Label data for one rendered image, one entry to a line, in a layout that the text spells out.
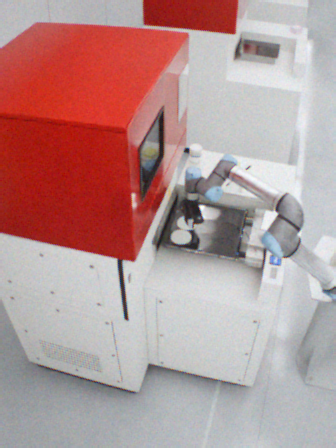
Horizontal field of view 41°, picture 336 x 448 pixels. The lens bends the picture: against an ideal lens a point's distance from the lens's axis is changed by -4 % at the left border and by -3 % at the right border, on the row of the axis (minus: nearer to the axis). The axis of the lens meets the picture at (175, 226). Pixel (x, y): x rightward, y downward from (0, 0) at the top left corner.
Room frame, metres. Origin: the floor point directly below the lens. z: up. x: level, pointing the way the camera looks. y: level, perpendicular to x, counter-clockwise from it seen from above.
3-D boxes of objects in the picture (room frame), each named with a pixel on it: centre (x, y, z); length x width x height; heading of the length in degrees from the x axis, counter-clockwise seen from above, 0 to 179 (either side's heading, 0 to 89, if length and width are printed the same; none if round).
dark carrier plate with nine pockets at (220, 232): (1.69, -0.16, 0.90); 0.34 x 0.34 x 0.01; 76
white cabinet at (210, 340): (1.74, -0.28, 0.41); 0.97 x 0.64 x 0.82; 166
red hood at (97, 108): (1.64, 0.41, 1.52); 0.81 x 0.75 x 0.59; 166
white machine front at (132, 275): (1.56, 0.10, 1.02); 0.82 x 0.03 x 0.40; 166
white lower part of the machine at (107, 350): (1.64, 0.43, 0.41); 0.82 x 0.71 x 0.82; 166
